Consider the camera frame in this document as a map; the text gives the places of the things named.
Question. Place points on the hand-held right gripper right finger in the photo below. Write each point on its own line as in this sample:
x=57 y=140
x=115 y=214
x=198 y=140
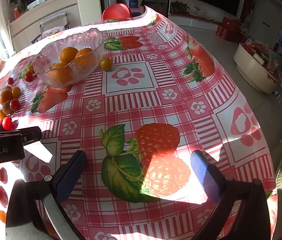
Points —
x=205 y=175

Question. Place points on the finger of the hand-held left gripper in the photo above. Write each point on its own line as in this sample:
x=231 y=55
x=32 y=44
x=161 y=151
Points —
x=31 y=133

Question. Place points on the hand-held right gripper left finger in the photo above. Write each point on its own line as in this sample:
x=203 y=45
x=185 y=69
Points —
x=73 y=172

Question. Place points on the clear glass bowl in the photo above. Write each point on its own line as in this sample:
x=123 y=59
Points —
x=91 y=37

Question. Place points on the green-brown round fruit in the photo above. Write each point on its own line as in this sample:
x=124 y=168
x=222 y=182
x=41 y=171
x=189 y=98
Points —
x=6 y=108

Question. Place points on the yellow cherry tomato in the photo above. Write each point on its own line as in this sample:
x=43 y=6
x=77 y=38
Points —
x=105 y=63
x=1 y=114
x=16 y=92

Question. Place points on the orange mandarin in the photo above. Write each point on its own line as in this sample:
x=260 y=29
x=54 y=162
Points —
x=6 y=96

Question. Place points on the small red cherry tomato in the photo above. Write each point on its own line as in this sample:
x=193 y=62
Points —
x=10 y=80

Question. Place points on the yellow-red cherry tomato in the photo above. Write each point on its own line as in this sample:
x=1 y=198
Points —
x=31 y=69

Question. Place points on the orange kumquat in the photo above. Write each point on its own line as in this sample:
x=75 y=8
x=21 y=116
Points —
x=61 y=75
x=86 y=58
x=68 y=54

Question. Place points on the red checkered fruit-print tablecloth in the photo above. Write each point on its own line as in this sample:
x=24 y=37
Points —
x=131 y=100

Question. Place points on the white cabinet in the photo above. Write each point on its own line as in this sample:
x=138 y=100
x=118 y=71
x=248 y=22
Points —
x=26 y=31

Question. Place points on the printed seat cushion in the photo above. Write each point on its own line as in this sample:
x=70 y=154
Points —
x=53 y=32

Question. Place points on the metal folding chair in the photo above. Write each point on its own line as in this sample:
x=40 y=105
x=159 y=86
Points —
x=53 y=20

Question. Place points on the round white coffee table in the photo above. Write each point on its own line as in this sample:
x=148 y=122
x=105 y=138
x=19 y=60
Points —
x=253 y=67

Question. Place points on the potted plant in orange pot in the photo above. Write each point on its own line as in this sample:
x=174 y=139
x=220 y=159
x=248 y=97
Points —
x=21 y=8

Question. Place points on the pile of snack packets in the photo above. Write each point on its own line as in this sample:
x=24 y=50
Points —
x=260 y=51

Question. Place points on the red carton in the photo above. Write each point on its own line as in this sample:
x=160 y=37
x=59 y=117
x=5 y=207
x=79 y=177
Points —
x=229 y=23
x=230 y=36

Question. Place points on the red plastic chair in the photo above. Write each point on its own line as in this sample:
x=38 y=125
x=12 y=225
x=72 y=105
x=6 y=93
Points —
x=116 y=11

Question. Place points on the white television stand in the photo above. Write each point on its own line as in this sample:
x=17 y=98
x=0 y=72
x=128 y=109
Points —
x=198 y=21

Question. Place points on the green houseplant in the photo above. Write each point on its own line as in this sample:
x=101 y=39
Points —
x=179 y=7

